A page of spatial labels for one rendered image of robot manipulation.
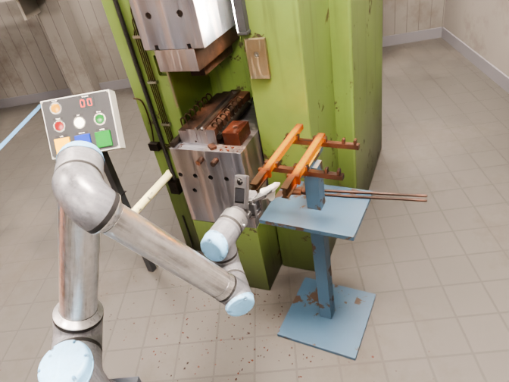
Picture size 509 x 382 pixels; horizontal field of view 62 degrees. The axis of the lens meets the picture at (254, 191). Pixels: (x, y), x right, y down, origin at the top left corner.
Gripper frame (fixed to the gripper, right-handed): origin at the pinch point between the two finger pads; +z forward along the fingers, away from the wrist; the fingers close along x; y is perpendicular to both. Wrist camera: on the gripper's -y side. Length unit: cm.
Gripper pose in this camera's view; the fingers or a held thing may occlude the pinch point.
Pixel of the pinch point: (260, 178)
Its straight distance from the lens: 155.8
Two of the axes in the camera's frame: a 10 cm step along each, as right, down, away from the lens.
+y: 1.6, 8.0, 5.7
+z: 4.4, -5.8, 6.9
